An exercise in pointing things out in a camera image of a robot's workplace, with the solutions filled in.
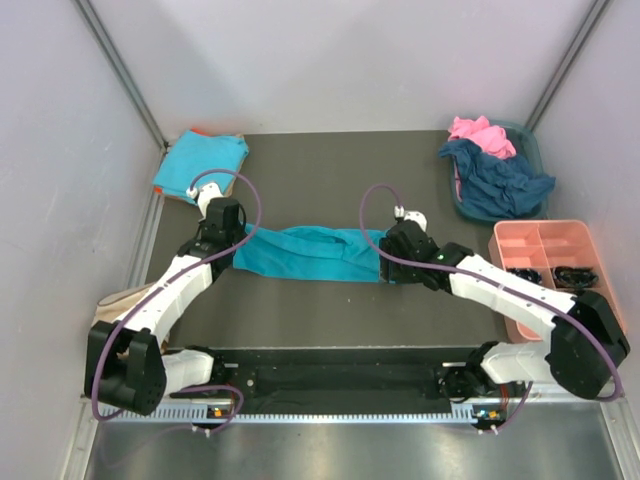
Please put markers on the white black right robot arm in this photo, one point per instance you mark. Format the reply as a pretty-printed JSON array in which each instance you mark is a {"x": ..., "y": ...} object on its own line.
[{"x": 579, "y": 344}]

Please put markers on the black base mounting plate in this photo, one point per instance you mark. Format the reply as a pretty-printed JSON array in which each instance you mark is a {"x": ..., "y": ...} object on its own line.
[{"x": 351, "y": 380}]

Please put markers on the beige cloth bag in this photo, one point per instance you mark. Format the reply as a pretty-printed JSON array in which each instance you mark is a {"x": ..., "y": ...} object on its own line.
[{"x": 113, "y": 306}]

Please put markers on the aluminium frame rail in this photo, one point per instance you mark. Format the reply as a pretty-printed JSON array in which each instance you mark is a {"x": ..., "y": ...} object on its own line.
[{"x": 107, "y": 46}]

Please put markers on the white slotted cable duct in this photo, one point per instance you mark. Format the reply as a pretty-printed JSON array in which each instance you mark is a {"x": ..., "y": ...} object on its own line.
[{"x": 209, "y": 414}]

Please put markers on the navy blue t shirt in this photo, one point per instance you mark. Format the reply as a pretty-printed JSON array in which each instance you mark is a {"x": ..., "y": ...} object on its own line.
[{"x": 491, "y": 189}]

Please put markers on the pink t shirt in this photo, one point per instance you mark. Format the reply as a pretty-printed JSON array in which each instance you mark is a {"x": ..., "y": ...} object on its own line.
[{"x": 492, "y": 139}]

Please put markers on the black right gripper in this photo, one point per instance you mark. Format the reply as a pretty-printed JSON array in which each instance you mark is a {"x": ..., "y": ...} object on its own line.
[{"x": 389, "y": 271}]

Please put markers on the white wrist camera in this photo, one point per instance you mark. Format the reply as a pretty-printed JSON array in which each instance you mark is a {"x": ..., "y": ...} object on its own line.
[
  {"x": 401, "y": 214},
  {"x": 202, "y": 196}
]

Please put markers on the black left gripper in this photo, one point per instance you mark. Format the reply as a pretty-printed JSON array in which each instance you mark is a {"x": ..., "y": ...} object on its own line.
[{"x": 240, "y": 230}]

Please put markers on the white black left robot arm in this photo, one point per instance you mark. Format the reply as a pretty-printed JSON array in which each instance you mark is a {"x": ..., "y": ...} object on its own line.
[{"x": 125, "y": 367}]

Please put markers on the pink compartment tray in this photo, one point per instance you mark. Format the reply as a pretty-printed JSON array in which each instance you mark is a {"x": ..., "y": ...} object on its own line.
[{"x": 547, "y": 245}]

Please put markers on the teal plastic basket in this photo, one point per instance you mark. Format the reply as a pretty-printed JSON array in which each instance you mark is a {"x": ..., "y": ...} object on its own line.
[{"x": 525, "y": 144}]

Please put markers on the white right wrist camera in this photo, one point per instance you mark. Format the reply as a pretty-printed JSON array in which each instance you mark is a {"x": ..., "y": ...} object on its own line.
[{"x": 401, "y": 214}]

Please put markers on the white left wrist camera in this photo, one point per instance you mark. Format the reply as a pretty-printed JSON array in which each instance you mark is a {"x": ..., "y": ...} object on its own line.
[{"x": 202, "y": 196}]

